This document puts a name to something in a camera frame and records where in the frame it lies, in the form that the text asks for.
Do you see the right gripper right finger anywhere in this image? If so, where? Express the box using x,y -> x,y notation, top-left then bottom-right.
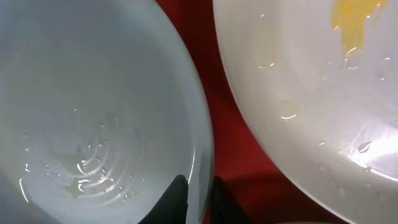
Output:
210,177 -> 251,224

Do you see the red plastic tray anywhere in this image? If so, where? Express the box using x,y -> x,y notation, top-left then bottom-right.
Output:
157,0 -> 342,223

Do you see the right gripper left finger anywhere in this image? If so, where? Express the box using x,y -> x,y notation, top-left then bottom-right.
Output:
139,174 -> 188,224

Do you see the white plate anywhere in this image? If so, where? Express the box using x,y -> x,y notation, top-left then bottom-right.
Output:
213,0 -> 397,223

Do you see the light blue plate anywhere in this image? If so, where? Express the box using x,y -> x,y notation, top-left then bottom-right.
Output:
1,0 -> 214,223

